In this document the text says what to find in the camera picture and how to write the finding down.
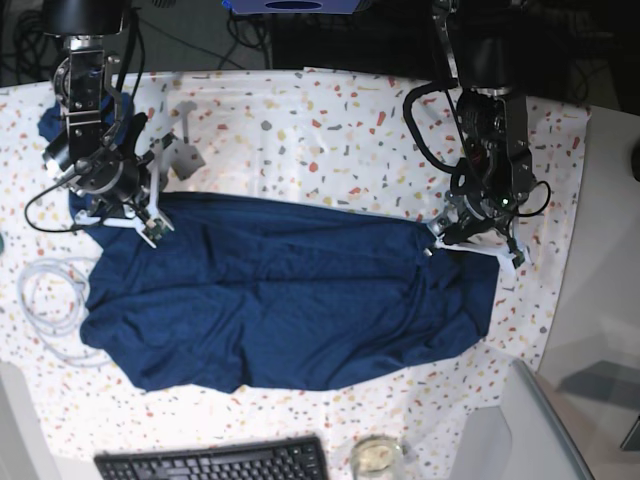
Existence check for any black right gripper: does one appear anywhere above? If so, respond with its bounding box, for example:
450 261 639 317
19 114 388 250
47 113 160 215

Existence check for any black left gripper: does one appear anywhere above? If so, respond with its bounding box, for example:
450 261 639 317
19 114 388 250
427 192 517 248

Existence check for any dark blue t-shirt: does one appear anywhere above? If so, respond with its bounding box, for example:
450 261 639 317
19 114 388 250
37 92 501 395

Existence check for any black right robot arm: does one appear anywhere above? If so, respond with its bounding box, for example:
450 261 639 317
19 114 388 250
42 1 159 220

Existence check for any terrazzo patterned tablecloth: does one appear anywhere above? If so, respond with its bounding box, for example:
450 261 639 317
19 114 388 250
1 69 590 479

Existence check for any blue box at top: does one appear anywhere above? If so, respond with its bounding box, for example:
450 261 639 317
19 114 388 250
222 0 371 15

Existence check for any grey monitor edge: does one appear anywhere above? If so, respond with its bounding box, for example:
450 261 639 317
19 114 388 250
501 360 593 480

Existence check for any clear glass jar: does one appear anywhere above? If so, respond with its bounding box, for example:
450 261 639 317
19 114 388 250
350 435 405 480

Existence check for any black computer keyboard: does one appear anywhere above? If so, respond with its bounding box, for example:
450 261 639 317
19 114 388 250
94 436 329 480

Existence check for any coiled white cable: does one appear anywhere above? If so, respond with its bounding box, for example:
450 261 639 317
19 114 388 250
16 257 114 369

